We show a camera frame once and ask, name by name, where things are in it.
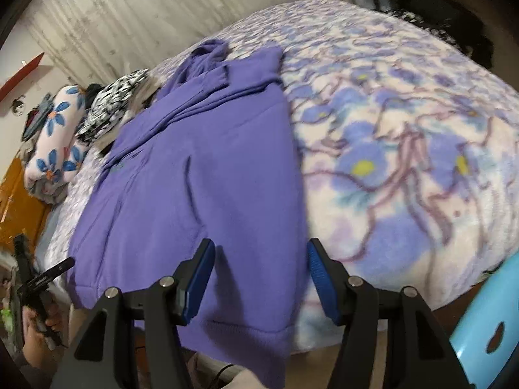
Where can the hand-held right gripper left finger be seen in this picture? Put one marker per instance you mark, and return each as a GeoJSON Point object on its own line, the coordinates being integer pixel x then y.
{"type": "Point", "coordinates": [198, 287]}

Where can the black and white printed garment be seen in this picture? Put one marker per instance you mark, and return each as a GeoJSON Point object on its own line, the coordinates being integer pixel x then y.
{"type": "Point", "coordinates": [109, 105]}

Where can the red wall shelf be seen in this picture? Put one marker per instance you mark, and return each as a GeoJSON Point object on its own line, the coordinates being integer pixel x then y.
{"type": "Point", "coordinates": [22, 75]}

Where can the rolled blanket with blue flowers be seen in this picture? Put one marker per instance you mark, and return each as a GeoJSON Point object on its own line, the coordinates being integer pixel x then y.
{"type": "Point", "coordinates": [56, 137]}

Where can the light blue plastic stool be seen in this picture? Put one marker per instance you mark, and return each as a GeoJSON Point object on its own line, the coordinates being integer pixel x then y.
{"type": "Point", "coordinates": [490, 332]}

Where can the purple zip hoodie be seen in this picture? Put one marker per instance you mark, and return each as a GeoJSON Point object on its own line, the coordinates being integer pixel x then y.
{"type": "Point", "coordinates": [194, 170]}

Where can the stack of folded clothes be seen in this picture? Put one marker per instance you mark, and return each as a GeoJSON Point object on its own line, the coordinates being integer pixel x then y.
{"type": "Point", "coordinates": [140, 97]}

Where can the person's left hand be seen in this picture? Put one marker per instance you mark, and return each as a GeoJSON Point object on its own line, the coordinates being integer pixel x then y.
{"type": "Point", "coordinates": [32, 348]}

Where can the round face wall sticker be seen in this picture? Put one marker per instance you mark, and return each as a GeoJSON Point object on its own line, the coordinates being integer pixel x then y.
{"type": "Point", "coordinates": [18, 106]}

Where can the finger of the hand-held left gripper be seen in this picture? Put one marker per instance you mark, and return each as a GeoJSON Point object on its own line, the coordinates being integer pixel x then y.
{"type": "Point", "coordinates": [54, 272]}
{"type": "Point", "coordinates": [23, 259]}

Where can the orange wooden cabinet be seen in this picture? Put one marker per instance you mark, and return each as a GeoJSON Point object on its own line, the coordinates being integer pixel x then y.
{"type": "Point", "coordinates": [20, 206]}

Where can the purple floral bed blanket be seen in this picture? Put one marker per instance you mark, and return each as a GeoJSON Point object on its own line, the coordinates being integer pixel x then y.
{"type": "Point", "coordinates": [405, 150]}

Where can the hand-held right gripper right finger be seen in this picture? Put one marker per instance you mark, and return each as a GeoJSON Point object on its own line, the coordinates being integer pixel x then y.
{"type": "Point", "coordinates": [324, 287]}

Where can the white patterned curtain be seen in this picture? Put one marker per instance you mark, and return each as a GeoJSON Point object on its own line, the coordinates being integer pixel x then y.
{"type": "Point", "coordinates": [162, 16]}

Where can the black patterned cloth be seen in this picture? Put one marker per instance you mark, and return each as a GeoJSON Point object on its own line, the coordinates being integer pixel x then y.
{"type": "Point", "coordinates": [425, 4]}

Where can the grey clothes pile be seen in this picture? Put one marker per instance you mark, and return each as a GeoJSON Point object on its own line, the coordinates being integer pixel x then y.
{"type": "Point", "coordinates": [38, 117]}

